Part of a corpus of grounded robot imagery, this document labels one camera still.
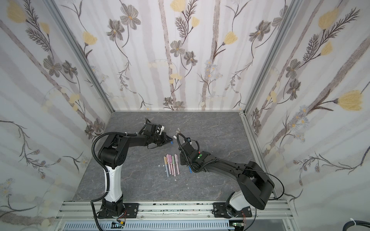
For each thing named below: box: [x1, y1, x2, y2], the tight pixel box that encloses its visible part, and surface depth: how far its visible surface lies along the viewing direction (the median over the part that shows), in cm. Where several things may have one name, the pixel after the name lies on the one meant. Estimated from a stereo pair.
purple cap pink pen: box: [169, 154, 174, 176], surface depth 92 cm
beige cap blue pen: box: [163, 155, 170, 178], surface depth 92 cm
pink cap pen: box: [166, 154, 172, 175], surface depth 93 cm
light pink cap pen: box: [174, 154, 180, 175], surface depth 92 cm
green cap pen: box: [171, 155, 176, 177], surface depth 92 cm
